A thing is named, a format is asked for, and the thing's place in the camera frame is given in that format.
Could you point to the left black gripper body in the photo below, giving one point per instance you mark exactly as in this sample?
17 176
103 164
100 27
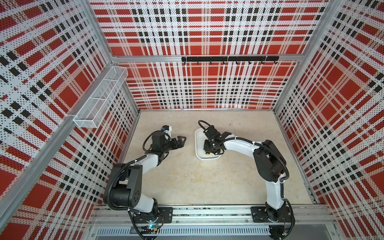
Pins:
164 147

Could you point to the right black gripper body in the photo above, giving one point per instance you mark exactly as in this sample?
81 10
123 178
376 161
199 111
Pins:
208 146

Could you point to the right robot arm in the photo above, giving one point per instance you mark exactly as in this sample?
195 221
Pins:
271 165

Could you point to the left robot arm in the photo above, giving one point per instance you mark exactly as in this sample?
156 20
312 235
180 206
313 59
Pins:
124 187

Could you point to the white plastic bin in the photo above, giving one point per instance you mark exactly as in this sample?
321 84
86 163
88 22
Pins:
199 147

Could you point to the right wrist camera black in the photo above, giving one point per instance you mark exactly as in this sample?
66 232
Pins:
212 133

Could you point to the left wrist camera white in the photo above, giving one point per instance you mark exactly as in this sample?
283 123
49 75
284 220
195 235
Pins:
166 129

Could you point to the white wire mesh shelf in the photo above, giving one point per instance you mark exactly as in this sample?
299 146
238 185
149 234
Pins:
107 87

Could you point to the black hook rail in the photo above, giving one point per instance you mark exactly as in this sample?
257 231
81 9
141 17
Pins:
261 59

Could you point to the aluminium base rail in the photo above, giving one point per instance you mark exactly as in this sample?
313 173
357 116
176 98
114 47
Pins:
231 222

